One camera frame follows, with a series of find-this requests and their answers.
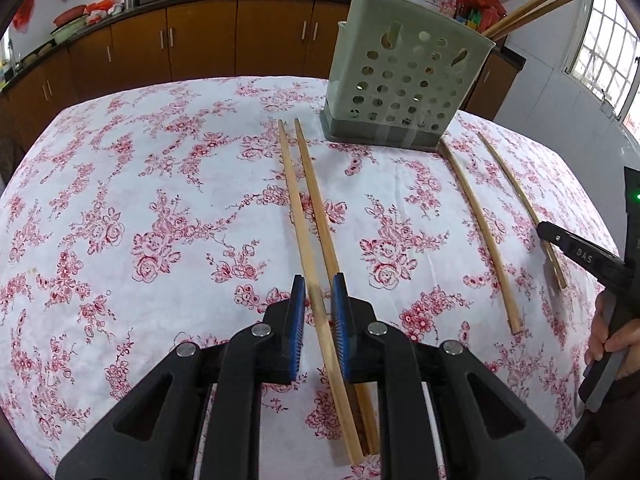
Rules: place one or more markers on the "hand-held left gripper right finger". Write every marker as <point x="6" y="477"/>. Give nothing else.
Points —
<point x="339" y="330"/>

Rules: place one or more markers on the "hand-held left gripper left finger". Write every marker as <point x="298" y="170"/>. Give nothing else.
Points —
<point x="299" y="330"/>

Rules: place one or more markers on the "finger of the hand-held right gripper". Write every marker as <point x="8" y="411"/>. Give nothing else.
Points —
<point x="580" y="255"/>

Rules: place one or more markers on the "wooden chopstick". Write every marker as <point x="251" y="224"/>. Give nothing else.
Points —
<point x="530" y="6"/>
<point x="535" y="17"/>
<point x="484" y="232"/>
<point x="316" y="200"/>
<point x="302" y="235"/>
<point x="506" y="176"/>

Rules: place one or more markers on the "green perforated utensil holder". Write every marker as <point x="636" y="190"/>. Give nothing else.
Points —
<point x="370" y="25"/>

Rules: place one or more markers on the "person's right hand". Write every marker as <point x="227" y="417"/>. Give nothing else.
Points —
<point x="625" y="340"/>

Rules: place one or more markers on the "barred window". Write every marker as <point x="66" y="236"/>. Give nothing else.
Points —
<point x="605" y="50"/>

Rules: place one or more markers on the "red floral tablecloth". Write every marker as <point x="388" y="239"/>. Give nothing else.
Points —
<point x="150" y="185"/>

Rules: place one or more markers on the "wooden base cabinets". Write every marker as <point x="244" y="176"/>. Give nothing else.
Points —
<point x="200" y="40"/>

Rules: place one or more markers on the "pale green basin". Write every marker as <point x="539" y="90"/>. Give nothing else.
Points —
<point x="67" y="32"/>

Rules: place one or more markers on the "orange plastic bag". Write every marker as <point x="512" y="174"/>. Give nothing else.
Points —
<point x="99" y="6"/>

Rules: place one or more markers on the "red basin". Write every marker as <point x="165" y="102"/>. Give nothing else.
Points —
<point x="70" y="14"/>

